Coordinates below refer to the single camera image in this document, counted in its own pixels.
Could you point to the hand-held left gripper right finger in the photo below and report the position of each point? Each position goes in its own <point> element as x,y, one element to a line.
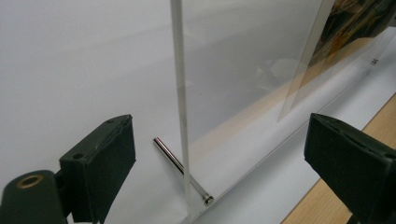
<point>358,168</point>

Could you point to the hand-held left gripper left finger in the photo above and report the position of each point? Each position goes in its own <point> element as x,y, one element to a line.
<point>99,165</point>

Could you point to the clear acrylic photo frame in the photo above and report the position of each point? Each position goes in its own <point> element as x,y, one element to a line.
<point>182,93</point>

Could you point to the wooden table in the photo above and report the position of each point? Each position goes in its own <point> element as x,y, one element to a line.
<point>327,199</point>

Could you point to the white table board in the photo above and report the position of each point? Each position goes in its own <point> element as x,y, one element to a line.
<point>62,62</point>

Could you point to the landscape photo print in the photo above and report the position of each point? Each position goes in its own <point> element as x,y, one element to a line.
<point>348,28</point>

